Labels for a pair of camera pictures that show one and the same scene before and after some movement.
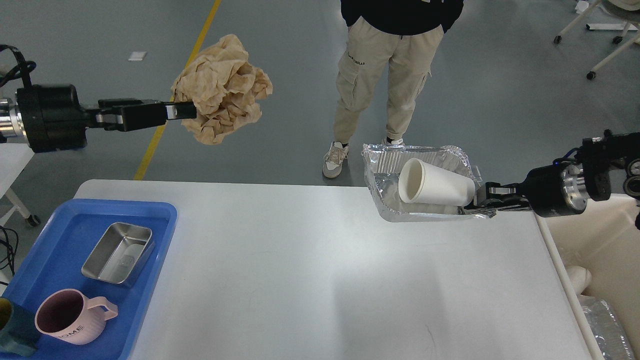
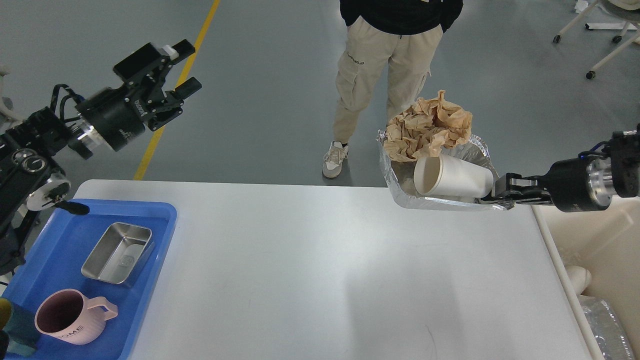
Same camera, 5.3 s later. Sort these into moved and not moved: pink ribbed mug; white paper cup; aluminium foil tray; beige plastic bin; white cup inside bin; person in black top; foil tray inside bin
Moved: aluminium foil tray; white paper cup
Not moved: pink ribbed mug; white cup inside bin; person in black top; foil tray inside bin; beige plastic bin
